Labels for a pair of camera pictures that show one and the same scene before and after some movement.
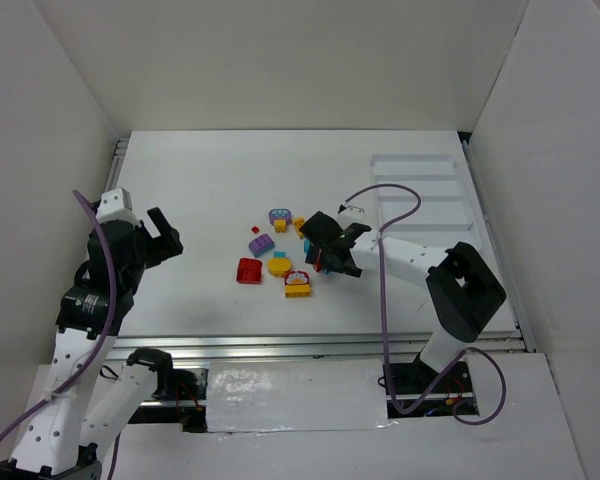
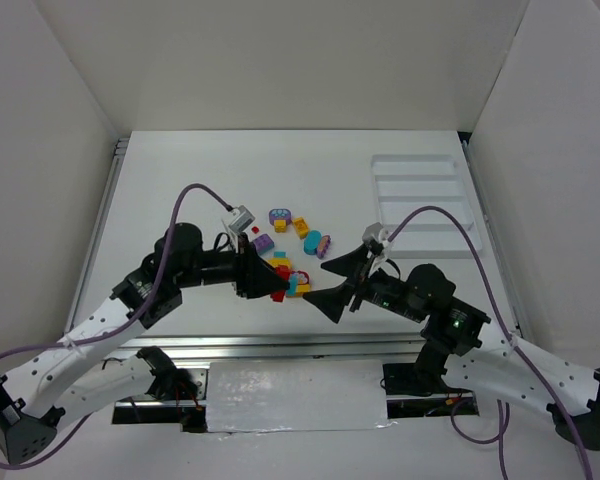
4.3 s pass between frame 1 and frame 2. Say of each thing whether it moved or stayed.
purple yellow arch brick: stayed
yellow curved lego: stayed
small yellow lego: stayed
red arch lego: moved
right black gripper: moved
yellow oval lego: stayed
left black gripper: moved
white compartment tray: stayed
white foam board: stayed
